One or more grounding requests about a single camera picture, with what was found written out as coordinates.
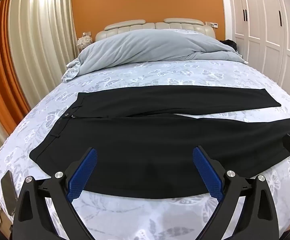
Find grey duvet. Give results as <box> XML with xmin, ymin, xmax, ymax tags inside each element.
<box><xmin>61</xmin><ymin>29</ymin><xmax>248</xmax><ymax>83</ymax></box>

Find cream padded headboard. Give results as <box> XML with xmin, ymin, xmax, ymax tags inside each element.
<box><xmin>95</xmin><ymin>18</ymin><xmax>217</xmax><ymax>43</ymax></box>

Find white wardrobe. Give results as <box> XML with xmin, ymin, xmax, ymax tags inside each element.
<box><xmin>220</xmin><ymin>0</ymin><xmax>290</xmax><ymax>103</ymax></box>

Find dark cloth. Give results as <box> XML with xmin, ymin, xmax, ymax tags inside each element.
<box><xmin>220</xmin><ymin>39</ymin><xmax>239</xmax><ymax>53</ymax></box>

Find black smartphone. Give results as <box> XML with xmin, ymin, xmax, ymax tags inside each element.
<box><xmin>0</xmin><ymin>171</ymin><xmax>17</xmax><ymax>216</ymax></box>

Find white flower decoration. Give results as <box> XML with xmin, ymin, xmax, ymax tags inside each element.
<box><xmin>77</xmin><ymin>35</ymin><xmax>94</xmax><ymax>53</ymax></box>

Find black pants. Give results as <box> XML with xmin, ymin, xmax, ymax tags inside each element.
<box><xmin>29</xmin><ymin>85</ymin><xmax>290</xmax><ymax>196</ymax></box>

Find bed with butterfly print sheet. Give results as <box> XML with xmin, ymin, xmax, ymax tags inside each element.
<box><xmin>0</xmin><ymin>59</ymin><xmax>290</xmax><ymax>240</ymax></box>

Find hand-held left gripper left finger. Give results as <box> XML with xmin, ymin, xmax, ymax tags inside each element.
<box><xmin>12</xmin><ymin>147</ymin><xmax>98</xmax><ymax>240</ymax></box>

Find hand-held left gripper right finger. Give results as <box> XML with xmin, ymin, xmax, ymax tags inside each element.
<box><xmin>192</xmin><ymin>145</ymin><xmax>283</xmax><ymax>240</ymax></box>

